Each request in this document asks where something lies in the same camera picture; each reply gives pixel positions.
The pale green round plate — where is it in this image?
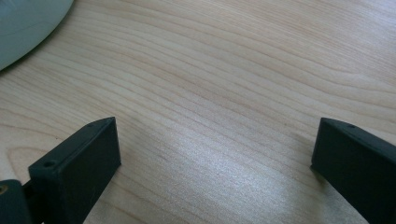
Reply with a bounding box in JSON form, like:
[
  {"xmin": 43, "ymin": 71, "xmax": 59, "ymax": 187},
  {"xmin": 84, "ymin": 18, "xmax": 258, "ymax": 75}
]
[{"xmin": 0, "ymin": 0, "xmax": 76, "ymax": 72}]

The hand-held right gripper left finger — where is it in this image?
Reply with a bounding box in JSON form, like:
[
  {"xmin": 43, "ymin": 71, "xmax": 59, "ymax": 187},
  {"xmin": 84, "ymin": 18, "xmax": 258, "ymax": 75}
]
[{"xmin": 27, "ymin": 116, "xmax": 122, "ymax": 224}]

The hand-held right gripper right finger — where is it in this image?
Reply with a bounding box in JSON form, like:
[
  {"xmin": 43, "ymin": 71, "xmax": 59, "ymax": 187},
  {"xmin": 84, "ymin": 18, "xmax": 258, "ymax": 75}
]
[{"xmin": 310, "ymin": 117, "xmax": 396, "ymax": 224}]

